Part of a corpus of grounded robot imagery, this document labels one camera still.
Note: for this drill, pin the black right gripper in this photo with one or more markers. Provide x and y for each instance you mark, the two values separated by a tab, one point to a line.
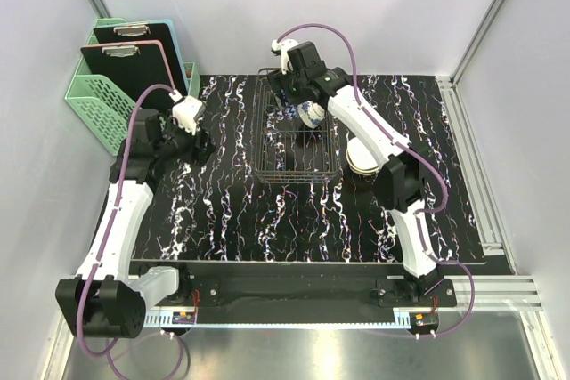
280	82

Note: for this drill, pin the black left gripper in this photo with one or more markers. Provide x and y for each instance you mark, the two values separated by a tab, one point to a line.
196	154

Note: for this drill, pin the blue white patterned bowl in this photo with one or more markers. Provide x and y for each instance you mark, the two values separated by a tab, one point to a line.
310	113

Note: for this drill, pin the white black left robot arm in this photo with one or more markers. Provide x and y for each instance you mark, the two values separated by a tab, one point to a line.
116	220

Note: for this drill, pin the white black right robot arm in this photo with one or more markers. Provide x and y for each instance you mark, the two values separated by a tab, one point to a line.
399	186

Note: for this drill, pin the black marble pattern mat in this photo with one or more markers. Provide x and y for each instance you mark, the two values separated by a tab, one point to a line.
222	212

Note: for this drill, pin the black clipboard pink edge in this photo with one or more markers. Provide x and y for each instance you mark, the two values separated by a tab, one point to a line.
134	66

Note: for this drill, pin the white top bowl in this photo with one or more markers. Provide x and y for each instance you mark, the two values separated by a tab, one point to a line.
356	148

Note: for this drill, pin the black clipboard blue edge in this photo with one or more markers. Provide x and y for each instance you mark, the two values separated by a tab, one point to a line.
161	30

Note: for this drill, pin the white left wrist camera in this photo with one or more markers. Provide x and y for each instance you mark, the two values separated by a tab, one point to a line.
187	113

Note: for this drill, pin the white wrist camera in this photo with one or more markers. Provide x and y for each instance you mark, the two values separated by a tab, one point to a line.
187	113
281	49

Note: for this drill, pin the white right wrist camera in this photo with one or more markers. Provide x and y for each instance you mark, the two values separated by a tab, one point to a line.
281	49

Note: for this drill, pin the dark wire dish rack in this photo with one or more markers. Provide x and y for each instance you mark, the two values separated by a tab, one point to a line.
285	149

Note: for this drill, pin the right aluminium frame post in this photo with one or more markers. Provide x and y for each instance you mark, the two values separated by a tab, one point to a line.
491	14

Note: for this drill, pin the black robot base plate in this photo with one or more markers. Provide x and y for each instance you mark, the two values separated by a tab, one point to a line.
300	294

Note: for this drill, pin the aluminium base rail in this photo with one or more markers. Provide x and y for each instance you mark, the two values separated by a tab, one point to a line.
482	294

